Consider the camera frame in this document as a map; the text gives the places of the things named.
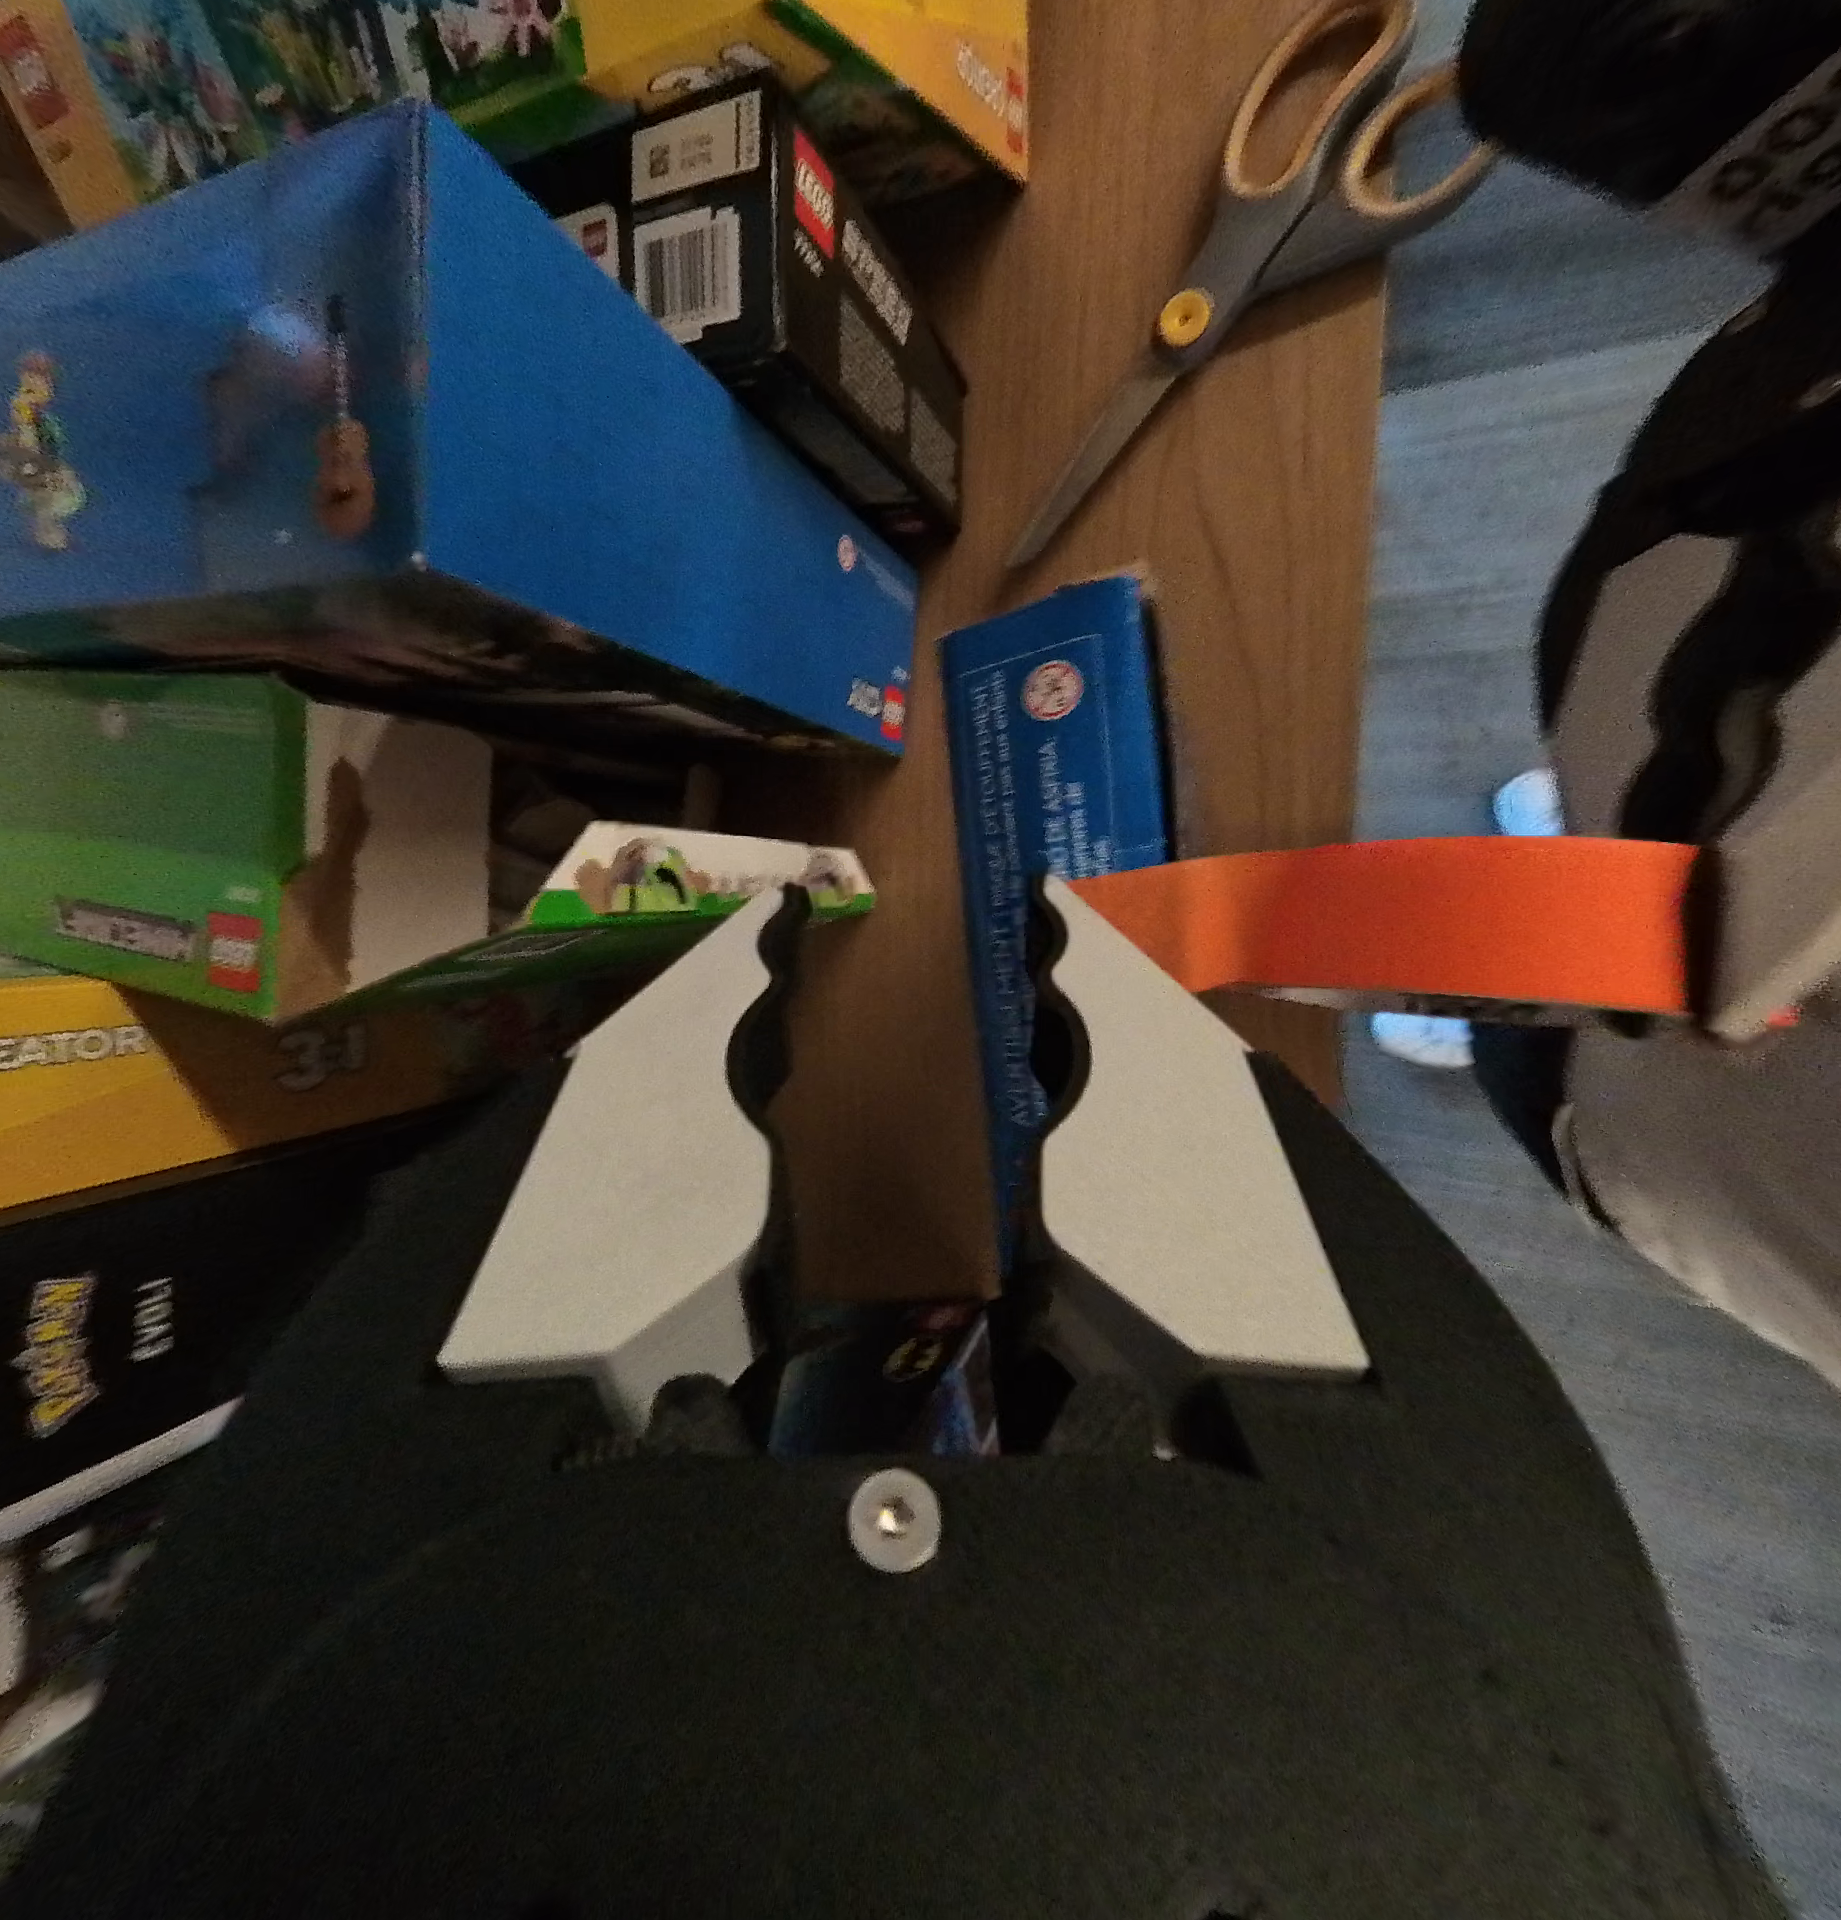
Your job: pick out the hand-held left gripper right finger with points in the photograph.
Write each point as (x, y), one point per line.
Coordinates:
(1206, 1200)

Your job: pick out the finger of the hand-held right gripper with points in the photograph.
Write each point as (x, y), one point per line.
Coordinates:
(1648, 706)
(1805, 811)

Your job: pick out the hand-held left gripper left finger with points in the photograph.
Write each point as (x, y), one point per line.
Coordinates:
(620, 1200)

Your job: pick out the orange tape roll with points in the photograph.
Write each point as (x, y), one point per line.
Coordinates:
(1401, 925)

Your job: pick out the small blue toy box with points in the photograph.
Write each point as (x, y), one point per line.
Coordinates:
(1055, 721)

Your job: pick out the dark wooden shelf board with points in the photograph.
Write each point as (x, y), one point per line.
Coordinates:
(1161, 480)

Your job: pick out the grey yellow scissors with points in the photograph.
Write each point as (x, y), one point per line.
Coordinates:
(1190, 309)

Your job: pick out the white shoe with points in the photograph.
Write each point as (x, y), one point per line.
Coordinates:
(1526, 805)

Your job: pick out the white shirt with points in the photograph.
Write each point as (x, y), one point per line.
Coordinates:
(1731, 1260)

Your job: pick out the dark blue toy box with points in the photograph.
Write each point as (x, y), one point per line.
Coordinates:
(113, 1335)

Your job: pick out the green white toy box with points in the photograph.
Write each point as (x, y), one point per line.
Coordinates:
(113, 841)

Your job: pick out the large blue toy box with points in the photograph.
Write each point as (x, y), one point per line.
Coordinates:
(560, 421)

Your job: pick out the small black toy box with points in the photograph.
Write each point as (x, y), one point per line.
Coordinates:
(831, 271)

